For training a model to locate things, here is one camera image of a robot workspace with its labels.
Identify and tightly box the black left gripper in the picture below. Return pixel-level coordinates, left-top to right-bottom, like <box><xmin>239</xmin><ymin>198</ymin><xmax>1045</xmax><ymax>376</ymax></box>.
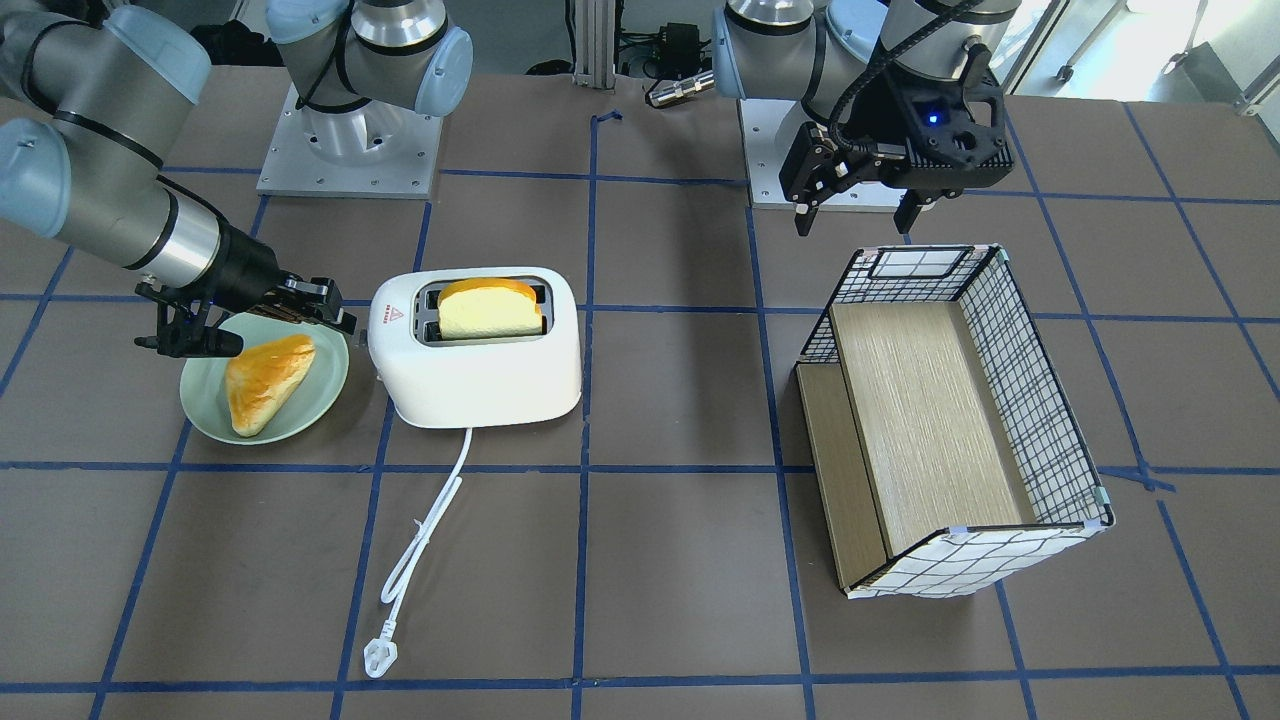
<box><xmin>778</xmin><ymin>65</ymin><xmax>1015</xmax><ymax>237</ymax></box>

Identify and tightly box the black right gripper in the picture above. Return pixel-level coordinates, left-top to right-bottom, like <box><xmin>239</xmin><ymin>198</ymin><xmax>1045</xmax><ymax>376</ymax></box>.
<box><xmin>134</xmin><ymin>225</ymin><xmax>357</xmax><ymax>357</ymax></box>

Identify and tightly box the white toaster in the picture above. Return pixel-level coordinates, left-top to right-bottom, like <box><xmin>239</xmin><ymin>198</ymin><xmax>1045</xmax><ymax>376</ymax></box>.
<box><xmin>367</xmin><ymin>266</ymin><xmax>582</xmax><ymax>429</ymax></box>

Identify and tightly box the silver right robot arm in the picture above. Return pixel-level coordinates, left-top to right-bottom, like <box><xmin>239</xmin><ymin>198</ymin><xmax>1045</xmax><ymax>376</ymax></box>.
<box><xmin>3</xmin><ymin>1</ymin><xmax>474</xmax><ymax>357</ymax></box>

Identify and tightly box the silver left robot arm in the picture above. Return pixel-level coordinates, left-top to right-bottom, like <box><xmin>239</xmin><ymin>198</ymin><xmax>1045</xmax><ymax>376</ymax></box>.
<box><xmin>712</xmin><ymin>1</ymin><xmax>1019</xmax><ymax>236</ymax></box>

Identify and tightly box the yellow bread slice in toaster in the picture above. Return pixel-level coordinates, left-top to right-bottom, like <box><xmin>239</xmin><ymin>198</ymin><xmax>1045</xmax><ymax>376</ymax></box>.
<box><xmin>436</xmin><ymin>278</ymin><xmax>543</xmax><ymax>341</ymax></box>

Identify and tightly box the triangular golden bread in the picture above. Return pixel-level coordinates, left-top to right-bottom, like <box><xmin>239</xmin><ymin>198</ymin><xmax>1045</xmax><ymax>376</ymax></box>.
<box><xmin>224</xmin><ymin>334</ymin><xmax>316</xmax><ymax>437</ymax></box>

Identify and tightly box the silver metal cylinder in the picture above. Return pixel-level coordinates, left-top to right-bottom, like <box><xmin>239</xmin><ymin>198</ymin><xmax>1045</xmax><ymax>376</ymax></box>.
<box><xmin>644</xmin><ymin>70</ymin><xmax>716</xmax><ymax>110</ymax></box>

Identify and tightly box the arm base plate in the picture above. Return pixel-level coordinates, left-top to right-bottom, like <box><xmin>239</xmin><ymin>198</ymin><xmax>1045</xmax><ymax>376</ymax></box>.
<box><xmin>739</xmin><ymin>97</ymin><xmax>908</xmax><ymax>213</ymax></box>
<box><xmin>256</xmin><ymin>87</ymin><xmax>443</xmax><ymax>200</ymax></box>

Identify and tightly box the wire basket with wooden base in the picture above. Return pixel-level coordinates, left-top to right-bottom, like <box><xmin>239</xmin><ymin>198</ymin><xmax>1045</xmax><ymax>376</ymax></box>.
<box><xmin>795</xmin><ymin>245</ymin><xmax>1116</xmax><ymax>600</ymax></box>

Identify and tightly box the aluminium frame post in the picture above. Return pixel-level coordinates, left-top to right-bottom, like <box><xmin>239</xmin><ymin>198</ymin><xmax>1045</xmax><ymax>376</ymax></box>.
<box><xmin>571</xmin><ymin>0</ymin><xmax>618</xmax><ymax>94</ymax></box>

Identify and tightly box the white toaster power cable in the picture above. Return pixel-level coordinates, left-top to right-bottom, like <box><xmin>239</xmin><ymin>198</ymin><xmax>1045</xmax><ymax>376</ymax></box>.
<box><xmin>362</xmin><ymin>427</ymin><xmax>475</xmax><ymax>682</ymax></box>

